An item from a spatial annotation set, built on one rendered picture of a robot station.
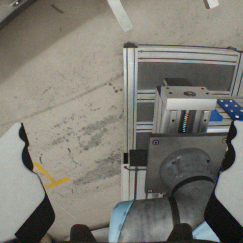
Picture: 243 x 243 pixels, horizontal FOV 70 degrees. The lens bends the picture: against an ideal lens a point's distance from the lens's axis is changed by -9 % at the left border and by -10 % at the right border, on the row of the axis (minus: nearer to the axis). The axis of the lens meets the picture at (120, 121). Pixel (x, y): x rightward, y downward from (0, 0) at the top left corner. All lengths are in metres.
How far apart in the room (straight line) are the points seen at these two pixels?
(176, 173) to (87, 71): 1.17
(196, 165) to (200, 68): 0.95
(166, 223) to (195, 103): 0.30
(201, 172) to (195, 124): 0.15
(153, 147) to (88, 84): 1.12
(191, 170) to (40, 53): 1.36
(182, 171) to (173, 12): 1.18
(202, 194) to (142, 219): 0.14
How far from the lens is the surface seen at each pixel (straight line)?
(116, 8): 0.57
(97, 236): 2.98
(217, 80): 1.44
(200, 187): 0.46
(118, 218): 0.41
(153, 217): 0.41
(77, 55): 1.49
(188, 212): 0.42
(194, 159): 0.50
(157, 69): 1.28
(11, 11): 0.84
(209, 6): 0.62
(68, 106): 1.66
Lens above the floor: 1.43
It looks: 59 degrees down
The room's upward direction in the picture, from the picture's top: 178 degrees counter-clockwise
